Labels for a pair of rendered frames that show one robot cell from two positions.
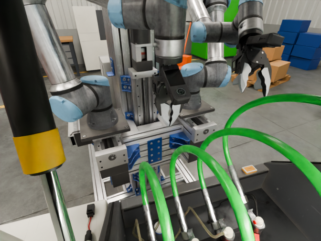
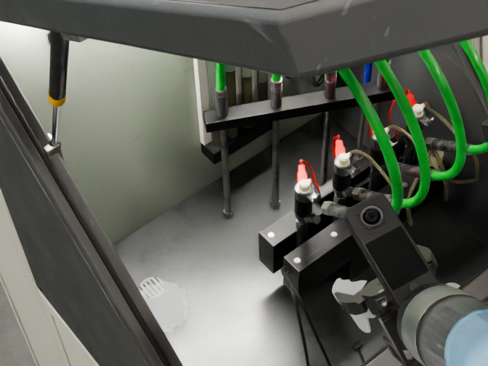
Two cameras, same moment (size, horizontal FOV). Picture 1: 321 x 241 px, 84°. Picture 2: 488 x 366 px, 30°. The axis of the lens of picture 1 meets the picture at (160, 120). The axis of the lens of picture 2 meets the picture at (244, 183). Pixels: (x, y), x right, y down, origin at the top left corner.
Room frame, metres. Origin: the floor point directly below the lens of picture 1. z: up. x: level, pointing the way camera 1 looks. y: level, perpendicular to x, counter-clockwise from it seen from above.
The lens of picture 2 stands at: (0.98, -0.61, 2.18)
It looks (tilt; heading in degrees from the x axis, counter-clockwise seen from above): 51 degrees down; 159
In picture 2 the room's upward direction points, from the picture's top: 2 degrees counter-clockwise
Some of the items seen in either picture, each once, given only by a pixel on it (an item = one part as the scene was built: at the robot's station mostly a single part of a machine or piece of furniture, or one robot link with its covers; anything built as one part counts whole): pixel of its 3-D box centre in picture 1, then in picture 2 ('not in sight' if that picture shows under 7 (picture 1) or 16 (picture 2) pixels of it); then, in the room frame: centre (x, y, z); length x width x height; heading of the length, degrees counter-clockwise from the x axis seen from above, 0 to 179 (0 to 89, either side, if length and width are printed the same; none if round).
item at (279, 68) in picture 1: (264, 64); not in sight; (4.20, -2.42, 0.39); 1.20 x 0.85 x 0.79; 125
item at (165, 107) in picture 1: (162, 111); not in sight; (0.48, -0.01, 1.25); 0.06 x 0.03 x 0.09; 16
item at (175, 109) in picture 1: (172, 110); not in sight; (0.49, -0.04, 1.25); 0.06 x 0.03 x 0.09; 16
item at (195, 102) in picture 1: (188, 95); not in sight; (0.95, -0.17, 1.09); 0.15 x 0.15 x 0.10
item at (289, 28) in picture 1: (298, 43); not in sight; (5.69, -4.11, 0.61); 1.26 x 0.48 x 1.22; 23
